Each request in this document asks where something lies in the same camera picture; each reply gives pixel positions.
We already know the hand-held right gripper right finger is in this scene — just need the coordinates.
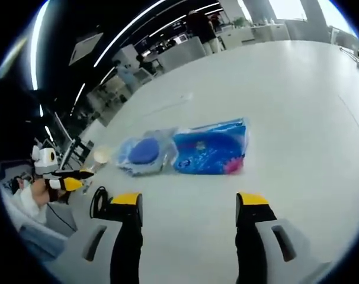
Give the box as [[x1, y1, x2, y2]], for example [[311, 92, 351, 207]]
[[235, 191, 313, 284]]

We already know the white paper cup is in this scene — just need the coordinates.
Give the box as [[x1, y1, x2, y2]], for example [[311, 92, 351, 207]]
[[92, 146, 113, 173]]

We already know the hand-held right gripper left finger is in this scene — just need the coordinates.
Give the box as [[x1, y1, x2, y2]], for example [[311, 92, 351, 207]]
[[78, 191, 145, 284]]

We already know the person's left hand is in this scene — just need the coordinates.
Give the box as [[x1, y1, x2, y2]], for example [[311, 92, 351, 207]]
[[33, 179, 70, 205]]

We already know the white table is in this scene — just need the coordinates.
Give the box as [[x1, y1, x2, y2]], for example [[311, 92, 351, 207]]
[[46, 40, 359, 284]]

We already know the blue tissue packet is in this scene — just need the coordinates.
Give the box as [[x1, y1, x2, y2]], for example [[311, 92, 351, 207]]
[[171, 117, 252, 176]]

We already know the long white paper wrapper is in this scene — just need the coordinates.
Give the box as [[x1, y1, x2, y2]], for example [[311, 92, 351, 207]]
[[149, 92, 194, 117]]

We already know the ceiling air vent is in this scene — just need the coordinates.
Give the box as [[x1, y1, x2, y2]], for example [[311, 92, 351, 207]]
[[69, 32, 104, 66]]

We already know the blue disc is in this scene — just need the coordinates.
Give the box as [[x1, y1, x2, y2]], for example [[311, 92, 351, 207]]
[[116, 127, 178, 178]]

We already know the black cable coil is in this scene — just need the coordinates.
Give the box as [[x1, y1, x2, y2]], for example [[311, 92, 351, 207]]
[[89, 186, 116, 220]]

